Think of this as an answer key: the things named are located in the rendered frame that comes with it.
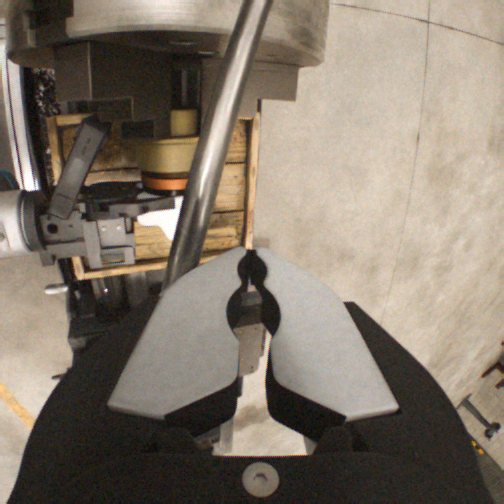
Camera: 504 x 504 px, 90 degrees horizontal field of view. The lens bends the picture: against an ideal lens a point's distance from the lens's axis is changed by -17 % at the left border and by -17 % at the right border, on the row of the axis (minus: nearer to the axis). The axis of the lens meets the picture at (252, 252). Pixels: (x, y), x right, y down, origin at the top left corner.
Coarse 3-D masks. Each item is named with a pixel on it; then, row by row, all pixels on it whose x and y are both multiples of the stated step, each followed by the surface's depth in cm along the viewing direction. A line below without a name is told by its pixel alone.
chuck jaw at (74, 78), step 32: (64, 0) 14; (64, 32) 15; (64, 64) 17; (96, 64) 17; (128, 64) 20; (160, 64) 24; (64, 96) 19; (96, 96) 18; (128, 96) 21; (160, 96) 25; (128, 128) 26; (160, 128) 27
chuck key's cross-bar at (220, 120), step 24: (264, 0) 10; (240, 24) 10; (264, 24) 10; (240, 48) 10; (240, 72) 10; (216, 96) 10; (240, 96) 11; (216, 120) 10; (216, 144) 10; (192, 168) 11; (216, 168) 11; (192, 192) 11; (216, 192) 11; (192, 216) 11; (192, 240) 11; (168, 264) 11; (192, 264) 11
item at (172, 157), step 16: (176, 112) 28; (192, 112) 30; (176, 128) 29; (192, 128) 30; (144, 144) 29; (160, 144) 29; (176, 144) 29; (192, 144) 30; (144, 160) 30; (160, 160) 29; (176, 160) 30; (192, 160) 31; (144, 176) 32; (160, 176) 31; (176, 176) 31; (160, 192) 32; (176, 192) 32
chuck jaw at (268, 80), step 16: (208, 64) 28; (256, 64) 29; (272, 64) 29; (288, 64) 29; (208, 80) 29; (256, 80) 30; (272, 80) 30; (288, 80) 30; (208, 96) 29; (256, 96) 30; (272, 96) 31; (288, 96) 31; (240, 112) 31; (256, 112) 31
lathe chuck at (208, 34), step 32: (32, 0) 14; (96, 0) 13; (128, 0) 14; (160, 0) 14; (192, 0) 14; (224, 0) 15; (288, 0) 17; (320, 0) 20; (32, 32) 15; (96, 32) 14; (128, 32) 15; (160, 32) 16; (192, 32) 16; (224, 32) 16; (288, 32) 18; (320, 32) 21; (32, 64) 23; (192, 64) 34
